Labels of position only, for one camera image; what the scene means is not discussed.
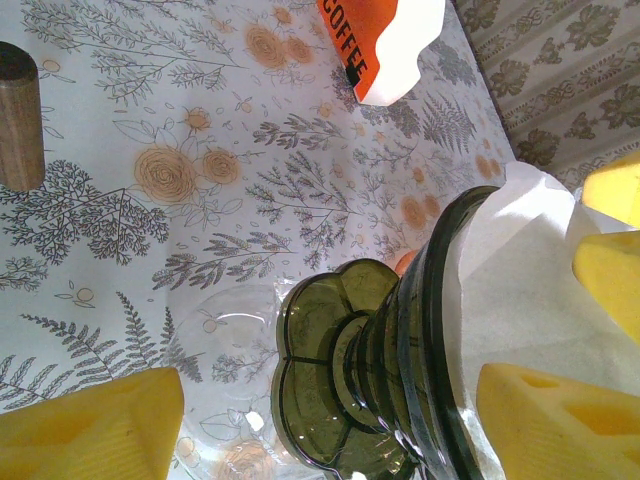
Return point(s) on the floral tablecloth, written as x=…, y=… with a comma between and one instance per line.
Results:
x=150, y=75

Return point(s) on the coffee filter package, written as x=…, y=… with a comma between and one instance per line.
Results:
x=360, y=30

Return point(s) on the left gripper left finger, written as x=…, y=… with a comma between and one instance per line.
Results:
x=90, y=435

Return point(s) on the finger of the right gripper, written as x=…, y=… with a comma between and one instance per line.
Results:
x=617, y=190
x=610, y=280

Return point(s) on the green glass dripper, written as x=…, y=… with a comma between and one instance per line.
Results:
x=350, y=360

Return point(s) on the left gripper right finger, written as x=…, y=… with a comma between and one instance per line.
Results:
x=560, y=425

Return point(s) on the white paper coffee filter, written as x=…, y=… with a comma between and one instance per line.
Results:
x=515, y=300

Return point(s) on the clear glass server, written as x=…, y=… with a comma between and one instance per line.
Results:
x=225, y=350

